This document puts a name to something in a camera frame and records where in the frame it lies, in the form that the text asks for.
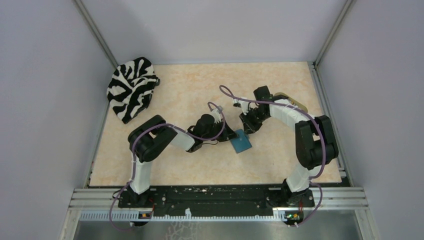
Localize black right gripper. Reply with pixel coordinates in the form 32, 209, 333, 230
239, 107, 269, 136

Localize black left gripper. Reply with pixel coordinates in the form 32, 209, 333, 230
202, 118, 240, 143

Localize teal leather card holder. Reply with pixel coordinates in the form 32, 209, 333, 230
230, 129, 252, 154

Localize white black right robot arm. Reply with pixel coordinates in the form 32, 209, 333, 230
233, 86, 339, 206

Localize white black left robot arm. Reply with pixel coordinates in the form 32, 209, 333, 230
126, 109, 238, 207

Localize beige card tray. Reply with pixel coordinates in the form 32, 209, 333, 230
273, 92, 308, 113

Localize zebra striped cloth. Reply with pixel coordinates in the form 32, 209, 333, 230
106, 57, 161, 124

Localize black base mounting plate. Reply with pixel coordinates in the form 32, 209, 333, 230
117, 184, 315, 217

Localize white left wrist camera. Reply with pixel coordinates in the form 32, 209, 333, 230
209, 105, 223, 123

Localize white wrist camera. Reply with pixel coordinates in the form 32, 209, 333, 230
209, 105, 223, 123
233, 99, 250, 115

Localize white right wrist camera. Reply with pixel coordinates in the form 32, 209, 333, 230
233, 99, 250, 115

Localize aluminium frame rail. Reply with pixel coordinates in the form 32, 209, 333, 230
68, 187, 369, 223

